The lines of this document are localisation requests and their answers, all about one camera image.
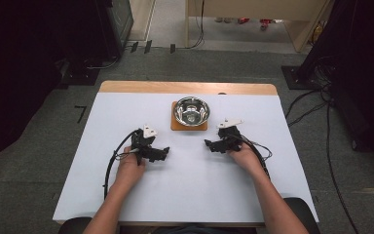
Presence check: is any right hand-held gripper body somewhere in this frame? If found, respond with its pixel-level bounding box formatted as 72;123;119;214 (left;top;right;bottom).
216;118;244;153

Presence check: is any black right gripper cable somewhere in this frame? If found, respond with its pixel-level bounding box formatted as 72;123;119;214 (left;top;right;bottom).
233;133;274;180

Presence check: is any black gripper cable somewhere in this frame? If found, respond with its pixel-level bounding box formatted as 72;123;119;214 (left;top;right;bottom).
102;128;143;200
233;133;274;180

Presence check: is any white table cover sheet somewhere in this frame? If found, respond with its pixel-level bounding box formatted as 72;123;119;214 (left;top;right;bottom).
52;92;319;224

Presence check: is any black stand base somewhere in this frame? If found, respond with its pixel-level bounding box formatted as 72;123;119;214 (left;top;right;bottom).
56;58;121;88

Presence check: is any black glass-front cabinet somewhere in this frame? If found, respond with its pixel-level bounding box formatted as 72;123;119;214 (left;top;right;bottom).
95;0;135;61

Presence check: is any black curtain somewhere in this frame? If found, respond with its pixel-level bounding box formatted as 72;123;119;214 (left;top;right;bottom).
296;0;374;170
0;0;115;176

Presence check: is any black stand base plate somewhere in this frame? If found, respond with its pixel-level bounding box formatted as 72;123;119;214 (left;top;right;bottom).
280;65;327;91

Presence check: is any person's right hand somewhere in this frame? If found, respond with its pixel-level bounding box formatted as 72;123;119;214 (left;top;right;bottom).
227;141;267;180

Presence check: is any black hanging cable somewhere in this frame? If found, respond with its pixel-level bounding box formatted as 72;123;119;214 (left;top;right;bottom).
185;0;206;51

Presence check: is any orange wooden trivet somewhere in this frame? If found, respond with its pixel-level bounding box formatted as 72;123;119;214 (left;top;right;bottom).
169;100;209;132

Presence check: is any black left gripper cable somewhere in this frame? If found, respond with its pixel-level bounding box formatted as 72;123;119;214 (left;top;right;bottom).
102;128;143;200

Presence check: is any stainless steel bowl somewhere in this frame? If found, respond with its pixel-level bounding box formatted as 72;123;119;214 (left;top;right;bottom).
172;96;211;128

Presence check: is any black floor cable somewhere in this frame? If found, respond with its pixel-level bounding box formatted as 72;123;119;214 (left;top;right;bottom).
284;82;361;234

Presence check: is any light wooden desk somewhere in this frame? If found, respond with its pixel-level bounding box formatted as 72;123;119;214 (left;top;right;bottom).
184;0;335;54

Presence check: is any wooden table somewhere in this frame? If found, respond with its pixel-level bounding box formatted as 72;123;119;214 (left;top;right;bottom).
56;80;279;228

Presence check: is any person's left hand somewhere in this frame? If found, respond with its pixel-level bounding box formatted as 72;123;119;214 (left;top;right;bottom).
114;144;147;189

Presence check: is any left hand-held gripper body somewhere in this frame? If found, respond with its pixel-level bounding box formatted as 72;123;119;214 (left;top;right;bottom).
131;124;160;164

